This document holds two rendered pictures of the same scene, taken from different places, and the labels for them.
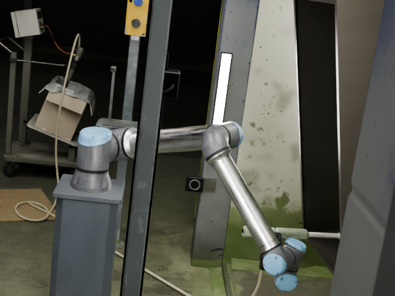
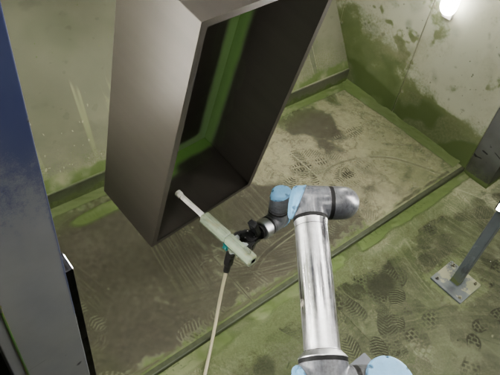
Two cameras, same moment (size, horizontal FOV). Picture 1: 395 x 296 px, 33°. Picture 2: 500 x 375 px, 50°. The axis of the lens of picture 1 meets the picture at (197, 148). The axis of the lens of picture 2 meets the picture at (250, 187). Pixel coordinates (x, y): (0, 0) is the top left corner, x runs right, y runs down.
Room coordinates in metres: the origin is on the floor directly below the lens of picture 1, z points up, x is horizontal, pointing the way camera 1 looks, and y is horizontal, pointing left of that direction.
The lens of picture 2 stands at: (3.84, 0.69, 2.32)
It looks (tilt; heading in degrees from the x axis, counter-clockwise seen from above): 46 degrees down; 228
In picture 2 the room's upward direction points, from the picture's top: 9 degrees clockwise
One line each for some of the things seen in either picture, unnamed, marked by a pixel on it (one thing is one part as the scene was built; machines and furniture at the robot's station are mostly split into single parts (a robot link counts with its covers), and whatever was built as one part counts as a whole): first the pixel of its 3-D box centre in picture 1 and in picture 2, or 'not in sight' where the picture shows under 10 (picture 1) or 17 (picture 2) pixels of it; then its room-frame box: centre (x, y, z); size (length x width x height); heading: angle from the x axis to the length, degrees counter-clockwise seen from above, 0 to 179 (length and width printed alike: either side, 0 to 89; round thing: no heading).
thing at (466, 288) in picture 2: not in sight; (455, 281); (1.76, 0.14, 0.01); 0.20 x 0.20 x 0.01; 4
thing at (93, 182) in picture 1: (91, 176); not in sight; (3.00, 0.47, 0.69); 0.19 x 0.19 x 0.10
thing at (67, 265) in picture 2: (219, 108); (79, 329); (3.68, -0.09, 0.96); 0.06 x 0.02 x 0.63; 94
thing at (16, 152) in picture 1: (47, 93); not in sight; (5.17, 1.22, 0.64); 0.73 x 0.50 x 1.27; 96
